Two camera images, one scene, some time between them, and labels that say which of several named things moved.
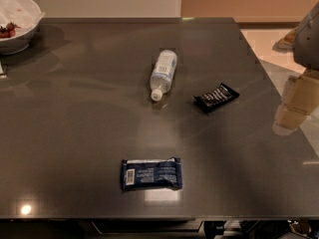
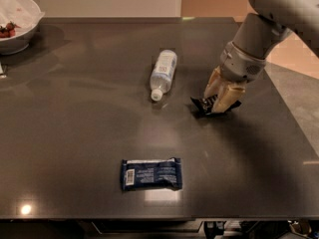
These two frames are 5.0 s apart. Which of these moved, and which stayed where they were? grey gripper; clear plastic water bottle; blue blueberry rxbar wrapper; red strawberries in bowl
Moved: grey gripper
Stayed: blue blueberry rxbar wrapper; red strawberries in bowl; clear plastic water bottle
